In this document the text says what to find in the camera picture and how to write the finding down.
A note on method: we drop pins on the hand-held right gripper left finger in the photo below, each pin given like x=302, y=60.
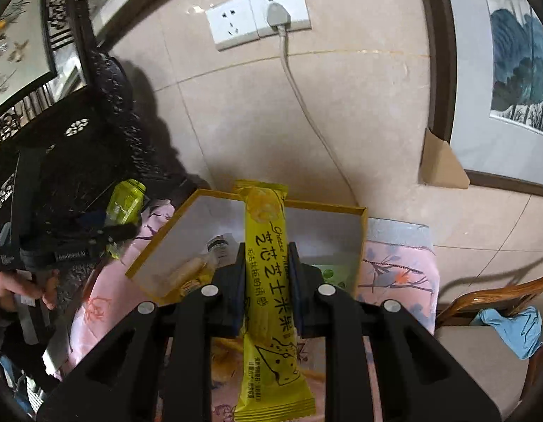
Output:
x=241, y=303

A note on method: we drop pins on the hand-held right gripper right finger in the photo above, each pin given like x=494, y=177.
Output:
x=295, y=303

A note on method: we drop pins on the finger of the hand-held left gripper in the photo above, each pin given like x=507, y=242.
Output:
x=113, y=235

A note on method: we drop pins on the lime green snack packet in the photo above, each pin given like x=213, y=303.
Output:
x=124, y=204

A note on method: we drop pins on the yellow stick snack packet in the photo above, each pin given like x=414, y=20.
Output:
x=267, y=237

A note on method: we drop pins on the yellow cardboard box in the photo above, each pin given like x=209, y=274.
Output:
x=324, y=237

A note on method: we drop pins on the person's left hand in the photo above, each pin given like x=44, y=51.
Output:
x=12, y=283

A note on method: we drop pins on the green apple-print snack packet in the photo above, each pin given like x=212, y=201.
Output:
x=333, y=274

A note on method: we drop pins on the clear candy packet round label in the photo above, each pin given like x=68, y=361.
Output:
x=218, y=246

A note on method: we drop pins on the dark carved wooden cabinet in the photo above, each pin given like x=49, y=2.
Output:
x=135, y=149

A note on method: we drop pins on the pink floral tablecloth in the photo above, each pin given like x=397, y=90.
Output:
x=394, y=263

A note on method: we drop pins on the wooden chair with grey cushion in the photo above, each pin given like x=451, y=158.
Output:
x=473, y=343

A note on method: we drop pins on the framed bird painting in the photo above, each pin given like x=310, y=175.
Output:
x=16, y=52

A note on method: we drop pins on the cardboard corner protector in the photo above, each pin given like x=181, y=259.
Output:
x=440, y=162

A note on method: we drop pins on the blue cloth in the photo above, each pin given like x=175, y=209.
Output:
x=513, y=329

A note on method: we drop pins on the framed lotus painting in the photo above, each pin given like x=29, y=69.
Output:
x=517, y=52

